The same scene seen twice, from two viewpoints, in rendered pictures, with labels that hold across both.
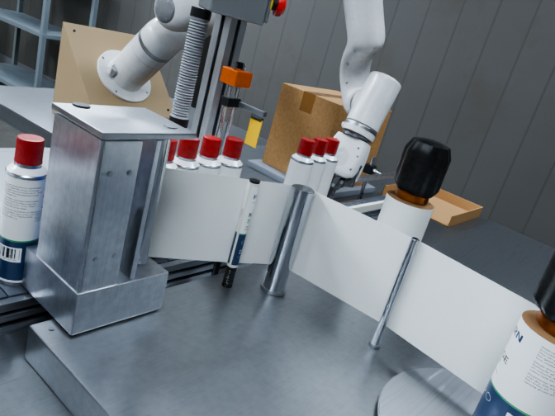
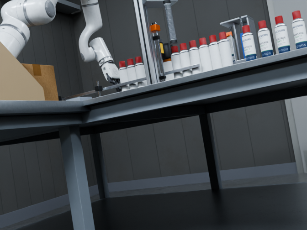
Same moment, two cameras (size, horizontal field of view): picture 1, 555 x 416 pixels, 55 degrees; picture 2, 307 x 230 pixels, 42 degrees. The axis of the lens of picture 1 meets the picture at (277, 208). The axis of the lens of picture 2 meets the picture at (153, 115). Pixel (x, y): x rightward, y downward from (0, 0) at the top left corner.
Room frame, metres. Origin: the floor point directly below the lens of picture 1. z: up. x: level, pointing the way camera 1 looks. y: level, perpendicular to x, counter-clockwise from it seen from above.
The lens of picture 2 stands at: (1.27, 2.11, 0.66)
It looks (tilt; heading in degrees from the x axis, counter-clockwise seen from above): 3 degrees up; 265
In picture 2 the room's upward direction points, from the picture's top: 9 degrees counter-clockwise
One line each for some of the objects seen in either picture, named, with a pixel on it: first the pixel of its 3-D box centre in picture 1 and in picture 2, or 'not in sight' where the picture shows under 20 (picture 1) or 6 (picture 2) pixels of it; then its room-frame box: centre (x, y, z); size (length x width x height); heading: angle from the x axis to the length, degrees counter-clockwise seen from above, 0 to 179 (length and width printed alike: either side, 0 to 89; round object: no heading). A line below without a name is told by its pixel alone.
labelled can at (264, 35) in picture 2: not in sight; (265, 43); (0.57, 0.37, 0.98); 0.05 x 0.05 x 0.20
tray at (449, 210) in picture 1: (433, 201); not in sight; (1.85, -0.53, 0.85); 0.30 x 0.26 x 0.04; 145
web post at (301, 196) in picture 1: (287, 240); not in sight; (0.81, -0.03, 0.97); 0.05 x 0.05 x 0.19
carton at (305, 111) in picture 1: (326, 135); (21, 95); (1.77, -0.09, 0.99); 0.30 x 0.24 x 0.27; 142
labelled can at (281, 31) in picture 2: not in sight; (282, 39); (0.51, 0.41, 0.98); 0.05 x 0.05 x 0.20
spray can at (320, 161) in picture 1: (308, 182); (132, 77); (1.17, -0.05, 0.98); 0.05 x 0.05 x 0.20
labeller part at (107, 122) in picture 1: (125, 120); (236, 21); (0.63, 0.21, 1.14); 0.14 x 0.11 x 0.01; 145
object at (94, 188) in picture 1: (107, 214); (240, 47); (0.64, 0.21, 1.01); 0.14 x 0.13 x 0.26; 145
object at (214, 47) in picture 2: not in sight; (215, 56); (0.77, 0.23, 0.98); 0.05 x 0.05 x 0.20
